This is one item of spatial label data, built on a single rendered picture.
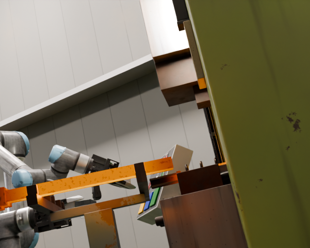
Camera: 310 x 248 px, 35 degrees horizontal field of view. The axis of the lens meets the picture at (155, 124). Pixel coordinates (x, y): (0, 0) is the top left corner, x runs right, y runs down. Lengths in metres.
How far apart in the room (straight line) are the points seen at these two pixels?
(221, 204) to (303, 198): 0.32
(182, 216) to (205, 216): 0.06
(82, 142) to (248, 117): 4.50
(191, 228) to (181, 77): 0.50
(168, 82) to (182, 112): 3.31
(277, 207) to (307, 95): 0.26
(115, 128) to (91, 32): 1.17
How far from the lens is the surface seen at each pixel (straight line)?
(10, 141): 2.30
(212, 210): 1.35
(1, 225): 1.71
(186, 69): 1.60
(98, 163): 2.01
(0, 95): 6.55
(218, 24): 1.20
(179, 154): 2.04
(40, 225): 1.67
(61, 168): 1.99
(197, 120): 4.81
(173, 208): 1.36
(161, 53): 1.57
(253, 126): 1.12
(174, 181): 1.58
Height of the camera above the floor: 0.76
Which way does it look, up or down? 15 degrees up
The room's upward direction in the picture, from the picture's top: 12 degrees counter-clockwise
